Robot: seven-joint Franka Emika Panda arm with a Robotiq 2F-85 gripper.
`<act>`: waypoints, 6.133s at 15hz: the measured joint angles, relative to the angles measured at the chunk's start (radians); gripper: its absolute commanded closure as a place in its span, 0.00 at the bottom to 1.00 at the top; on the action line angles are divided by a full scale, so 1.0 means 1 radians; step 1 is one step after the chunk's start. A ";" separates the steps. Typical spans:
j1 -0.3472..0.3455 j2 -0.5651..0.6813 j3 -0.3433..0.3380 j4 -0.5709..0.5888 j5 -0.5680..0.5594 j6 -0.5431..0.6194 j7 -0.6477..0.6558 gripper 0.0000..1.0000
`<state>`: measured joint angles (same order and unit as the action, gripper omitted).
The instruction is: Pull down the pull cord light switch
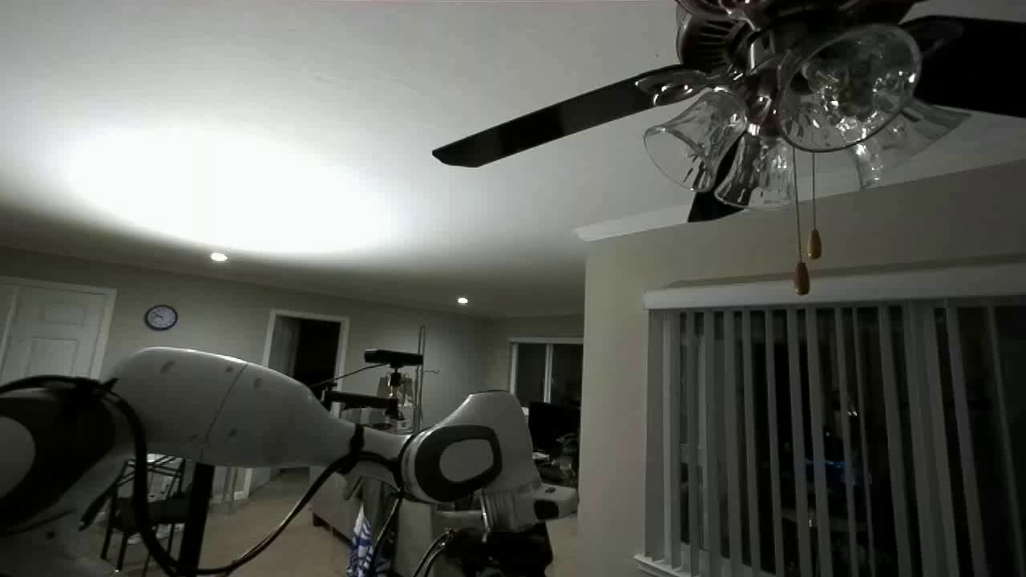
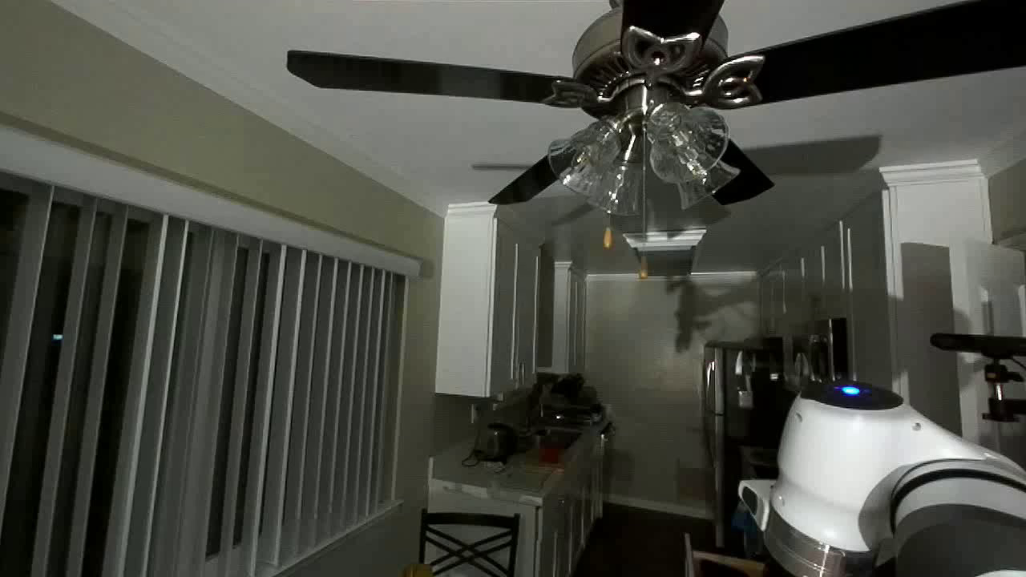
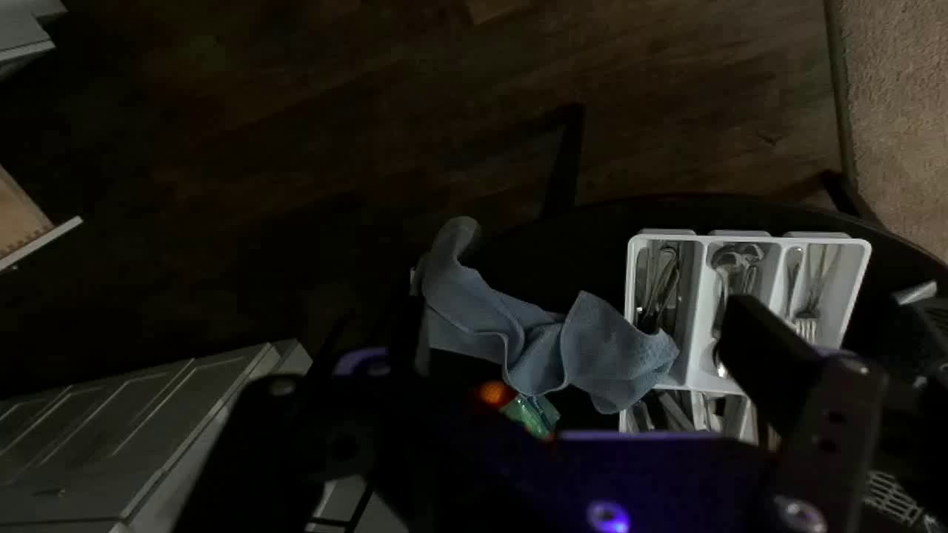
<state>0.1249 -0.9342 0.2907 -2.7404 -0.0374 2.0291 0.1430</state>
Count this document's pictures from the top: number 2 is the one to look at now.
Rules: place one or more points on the stainless steel refrigerator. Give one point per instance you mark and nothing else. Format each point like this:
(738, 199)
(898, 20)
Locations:
(738, 427)

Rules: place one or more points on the black camera tripod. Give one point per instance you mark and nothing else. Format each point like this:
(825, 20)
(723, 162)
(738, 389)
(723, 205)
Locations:
(995, 371)

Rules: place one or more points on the white upper kitchen cabinet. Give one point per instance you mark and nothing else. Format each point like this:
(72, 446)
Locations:
(468, 300)

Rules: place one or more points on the wooden chair back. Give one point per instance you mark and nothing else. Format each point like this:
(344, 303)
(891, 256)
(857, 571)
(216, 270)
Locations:
(716, 561)

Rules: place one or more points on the white vertical window blinds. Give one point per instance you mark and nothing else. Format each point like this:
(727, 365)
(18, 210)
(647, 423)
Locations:
(194, 397)

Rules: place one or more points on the clear glass lamp shade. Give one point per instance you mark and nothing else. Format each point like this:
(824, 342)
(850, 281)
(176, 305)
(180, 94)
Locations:
(665, 221)
(691, 145)
(596, 165)

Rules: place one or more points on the long dark fan blade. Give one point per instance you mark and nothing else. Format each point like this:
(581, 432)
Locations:
(526, 181)
(670, 13)
(417, 74)
(898, 51)
(744, 179)

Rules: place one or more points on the silver ceiling fan motor housing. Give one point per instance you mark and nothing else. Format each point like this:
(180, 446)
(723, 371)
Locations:
(644, 53)

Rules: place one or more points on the white kitchen counter unit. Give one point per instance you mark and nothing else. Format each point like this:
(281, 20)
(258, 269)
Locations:
(533, 493)

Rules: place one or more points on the dark kettle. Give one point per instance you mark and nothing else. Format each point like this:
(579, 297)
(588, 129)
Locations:
(495, 441)

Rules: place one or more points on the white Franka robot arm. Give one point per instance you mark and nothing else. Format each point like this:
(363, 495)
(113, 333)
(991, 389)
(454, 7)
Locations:
(854, 460)

